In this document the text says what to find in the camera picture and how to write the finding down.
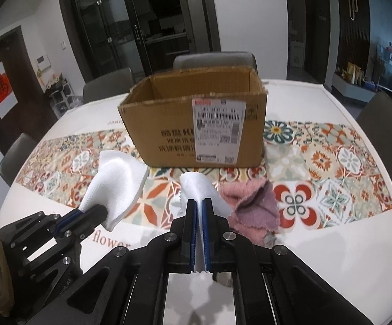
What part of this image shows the small white shelf rack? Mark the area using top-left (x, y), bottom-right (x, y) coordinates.
top-left (45, 74), bottom-right (83, 116)

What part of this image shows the brown cardboard box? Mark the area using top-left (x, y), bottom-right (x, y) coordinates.
top-left (117, 65), bottom-right (269, 169)

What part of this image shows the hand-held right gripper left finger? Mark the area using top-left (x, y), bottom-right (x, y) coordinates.
top-left (23, 199), bottom-right (198, 325)

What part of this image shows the dark hallway door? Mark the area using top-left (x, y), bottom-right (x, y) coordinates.
top-left (302, 0), bottom-right (330, 85)

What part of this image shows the white textured cloth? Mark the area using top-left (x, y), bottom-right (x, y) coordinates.
top-left (79, 149), bottom-right (149, 231)

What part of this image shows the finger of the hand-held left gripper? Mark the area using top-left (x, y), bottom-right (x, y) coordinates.
top-left (38, 209), bottom-right (81, 227)
top-left (59, 205), bottom-right (108, 241)

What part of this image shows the dark wooden door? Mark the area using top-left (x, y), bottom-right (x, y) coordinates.
top-left (0, 34), bottom-right (58, 163)

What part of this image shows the person's left forearm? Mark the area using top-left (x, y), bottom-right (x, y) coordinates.
top-left (0, 240), bottom-right (14, 315)

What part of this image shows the white zigzag edged cloth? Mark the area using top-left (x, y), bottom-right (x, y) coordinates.
top-left (177, 172), bottom-right (233, 274)

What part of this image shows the mauve pink knit cloth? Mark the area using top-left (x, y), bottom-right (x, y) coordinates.
top-left (219, 179), bottom-right (281, 236)

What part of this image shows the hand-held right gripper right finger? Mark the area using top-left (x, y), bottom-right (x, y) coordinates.
top-left (203, 199), bottom-right (365, 325)

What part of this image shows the dark framed glass sliding door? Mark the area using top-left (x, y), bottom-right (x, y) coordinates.
top-left (57, 0), bottom-right (222, 85)

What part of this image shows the dark slatted wall panel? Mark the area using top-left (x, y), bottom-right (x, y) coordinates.
top-left (328, 0), bottom-right (372, 89)

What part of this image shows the grey dining chair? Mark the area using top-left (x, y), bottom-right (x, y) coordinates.
top-left (0, 133), bottom-right (38, 187)
top-left (356, 91), bottom-right (392, 150)
top-left (83, 68), bottom-right (136, 104)
top-left (173, 51), bottom-right (258, 75)

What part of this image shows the white low cabinet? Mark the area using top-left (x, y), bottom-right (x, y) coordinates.
top-left (331, 71), bottom-right (379, 104)

